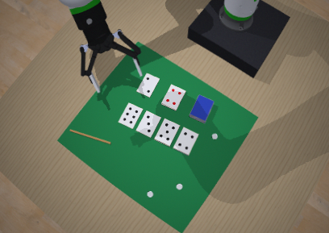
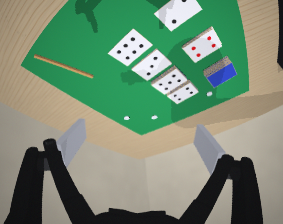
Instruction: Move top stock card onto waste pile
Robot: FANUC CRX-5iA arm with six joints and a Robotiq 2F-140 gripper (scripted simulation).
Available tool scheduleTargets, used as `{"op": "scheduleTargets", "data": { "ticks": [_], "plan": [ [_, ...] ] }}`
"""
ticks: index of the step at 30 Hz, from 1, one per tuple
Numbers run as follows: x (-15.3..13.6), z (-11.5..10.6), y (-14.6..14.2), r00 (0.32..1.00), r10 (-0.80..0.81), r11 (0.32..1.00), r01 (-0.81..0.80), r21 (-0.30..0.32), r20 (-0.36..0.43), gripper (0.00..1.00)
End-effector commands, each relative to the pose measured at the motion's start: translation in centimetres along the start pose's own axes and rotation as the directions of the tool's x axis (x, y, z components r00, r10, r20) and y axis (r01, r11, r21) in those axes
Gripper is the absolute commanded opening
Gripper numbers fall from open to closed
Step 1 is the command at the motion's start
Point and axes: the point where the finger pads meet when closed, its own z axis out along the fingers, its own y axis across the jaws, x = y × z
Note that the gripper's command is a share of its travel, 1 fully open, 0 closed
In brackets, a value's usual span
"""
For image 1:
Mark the green felt mat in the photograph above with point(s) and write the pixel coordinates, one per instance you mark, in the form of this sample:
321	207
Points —
136	163

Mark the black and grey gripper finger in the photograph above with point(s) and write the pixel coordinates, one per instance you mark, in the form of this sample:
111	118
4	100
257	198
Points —
124	50
88	72

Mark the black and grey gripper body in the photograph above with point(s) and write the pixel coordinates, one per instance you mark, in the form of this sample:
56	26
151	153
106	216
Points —
94	34

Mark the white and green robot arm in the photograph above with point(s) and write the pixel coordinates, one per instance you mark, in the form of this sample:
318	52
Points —
235	15

